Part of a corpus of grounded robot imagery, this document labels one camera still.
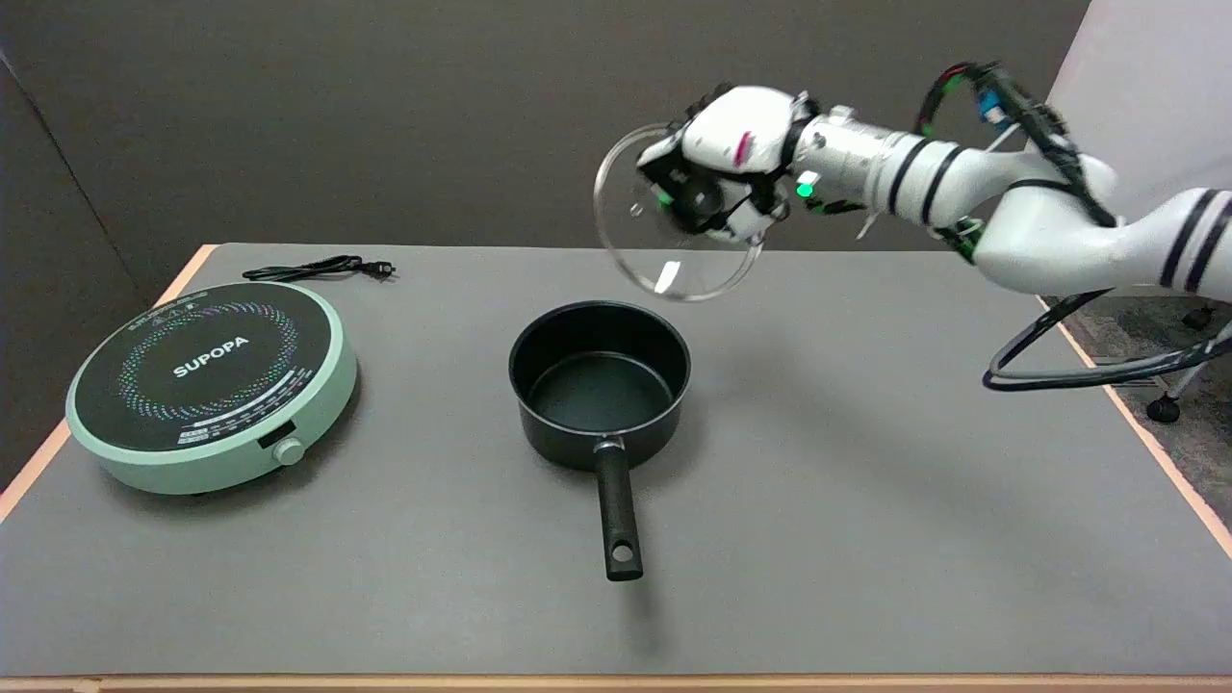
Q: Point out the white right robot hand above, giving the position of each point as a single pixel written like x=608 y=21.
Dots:
x=736 y=144

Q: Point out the glass pot lid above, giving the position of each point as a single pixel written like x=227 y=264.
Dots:
x=635 y=245

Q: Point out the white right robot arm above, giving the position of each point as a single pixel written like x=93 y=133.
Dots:
x=1020 y=207

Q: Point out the white partition panel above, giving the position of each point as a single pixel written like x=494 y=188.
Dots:
x=1150 y=91

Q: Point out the black office chair base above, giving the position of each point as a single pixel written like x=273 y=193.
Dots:
x=1179 y=385

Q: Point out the green induction cooktop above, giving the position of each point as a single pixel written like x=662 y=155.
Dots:
x=212 y=385

